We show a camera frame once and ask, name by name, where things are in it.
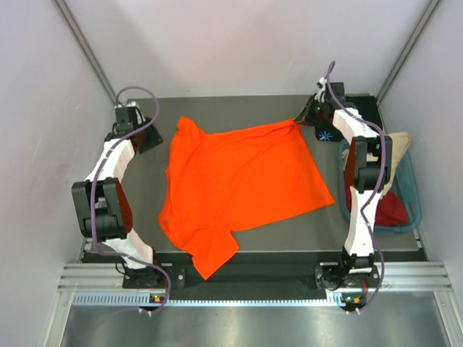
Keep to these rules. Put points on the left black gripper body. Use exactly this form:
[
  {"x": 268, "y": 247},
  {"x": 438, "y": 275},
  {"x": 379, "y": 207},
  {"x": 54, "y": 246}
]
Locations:
[{"x": 150, "y": 139}]

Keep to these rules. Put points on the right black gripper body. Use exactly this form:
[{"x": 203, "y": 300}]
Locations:
[{"x": 316, "y": 113}]

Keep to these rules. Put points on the orange t shirt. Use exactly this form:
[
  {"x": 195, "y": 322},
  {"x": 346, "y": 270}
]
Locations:
[{"x": 219, "y": 184}]

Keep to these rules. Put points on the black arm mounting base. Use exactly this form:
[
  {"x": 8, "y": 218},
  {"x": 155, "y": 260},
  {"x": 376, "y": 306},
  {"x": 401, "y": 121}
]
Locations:
[{"x": 247, "y": 275}]

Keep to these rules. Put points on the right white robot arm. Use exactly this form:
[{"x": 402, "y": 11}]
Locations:
[{"x": 367, "y": 171}]

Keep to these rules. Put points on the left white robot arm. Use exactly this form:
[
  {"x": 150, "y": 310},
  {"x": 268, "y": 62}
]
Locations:
[{"x": 102, "y": 208}]

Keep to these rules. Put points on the beige t shirt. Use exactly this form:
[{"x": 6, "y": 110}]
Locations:
[{"x": 400, "y": 144}]

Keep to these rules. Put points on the teal plastic laundry basket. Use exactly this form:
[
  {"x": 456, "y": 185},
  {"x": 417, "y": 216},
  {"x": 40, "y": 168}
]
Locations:
[{"x": 405, "y": 187}]

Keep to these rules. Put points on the red t shirt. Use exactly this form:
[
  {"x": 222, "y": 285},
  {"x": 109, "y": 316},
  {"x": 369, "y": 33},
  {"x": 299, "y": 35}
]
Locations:
[{"x": 391, "y": 212}]

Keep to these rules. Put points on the slotted grey cable duct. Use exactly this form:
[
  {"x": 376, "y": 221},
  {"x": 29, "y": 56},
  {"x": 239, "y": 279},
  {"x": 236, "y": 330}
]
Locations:
[{"x": 145, "y": 299}]

